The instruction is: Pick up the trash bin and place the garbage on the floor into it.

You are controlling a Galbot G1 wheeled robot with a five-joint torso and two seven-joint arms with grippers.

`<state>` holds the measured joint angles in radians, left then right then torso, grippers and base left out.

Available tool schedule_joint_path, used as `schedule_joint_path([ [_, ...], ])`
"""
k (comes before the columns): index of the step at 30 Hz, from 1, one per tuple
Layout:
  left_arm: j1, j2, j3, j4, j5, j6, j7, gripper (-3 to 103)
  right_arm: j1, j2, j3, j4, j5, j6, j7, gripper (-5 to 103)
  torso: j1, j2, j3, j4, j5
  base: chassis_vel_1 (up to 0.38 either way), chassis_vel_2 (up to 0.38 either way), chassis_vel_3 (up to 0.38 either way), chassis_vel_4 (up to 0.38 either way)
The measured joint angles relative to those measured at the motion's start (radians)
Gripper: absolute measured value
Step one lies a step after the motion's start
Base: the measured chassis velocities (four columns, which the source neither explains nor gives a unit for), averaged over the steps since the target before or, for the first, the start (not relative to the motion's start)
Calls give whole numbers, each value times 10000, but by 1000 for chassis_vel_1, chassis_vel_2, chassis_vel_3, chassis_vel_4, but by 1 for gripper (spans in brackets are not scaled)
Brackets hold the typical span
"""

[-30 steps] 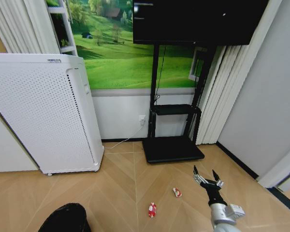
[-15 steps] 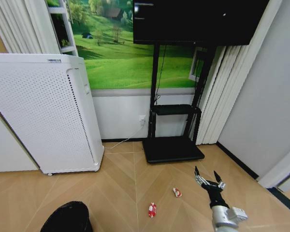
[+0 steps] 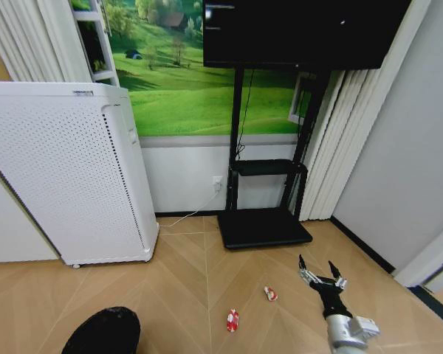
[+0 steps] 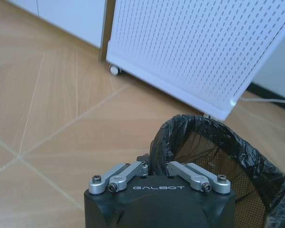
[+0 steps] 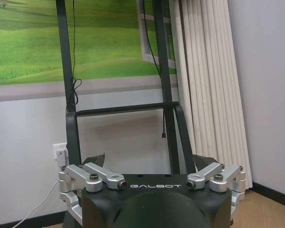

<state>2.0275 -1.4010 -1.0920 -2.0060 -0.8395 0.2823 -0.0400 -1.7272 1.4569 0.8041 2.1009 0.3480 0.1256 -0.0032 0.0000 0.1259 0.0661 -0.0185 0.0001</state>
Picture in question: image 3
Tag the black television floor stand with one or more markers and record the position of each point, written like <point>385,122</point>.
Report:
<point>266,184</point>

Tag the small red white wrapper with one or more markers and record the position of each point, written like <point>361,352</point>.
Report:
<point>270,293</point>

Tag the white vertical blinds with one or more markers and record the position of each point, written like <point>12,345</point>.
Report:
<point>349,136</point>
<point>40,38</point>

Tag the white perforated air purifier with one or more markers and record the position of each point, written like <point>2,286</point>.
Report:
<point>68,173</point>

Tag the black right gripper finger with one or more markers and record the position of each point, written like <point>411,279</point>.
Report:
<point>336,277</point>
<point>305,270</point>

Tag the green meadow landscape poster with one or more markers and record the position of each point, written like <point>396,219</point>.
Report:
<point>203,70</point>

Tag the white wall socket plug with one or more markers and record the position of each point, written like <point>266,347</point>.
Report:
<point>217,183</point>

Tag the black television screen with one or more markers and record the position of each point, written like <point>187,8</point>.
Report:
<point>305,32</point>

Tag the black mesh trash bin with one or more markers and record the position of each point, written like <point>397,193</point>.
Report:
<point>102,330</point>

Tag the red white crumpled wrapper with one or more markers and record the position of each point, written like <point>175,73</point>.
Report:
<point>233,320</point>

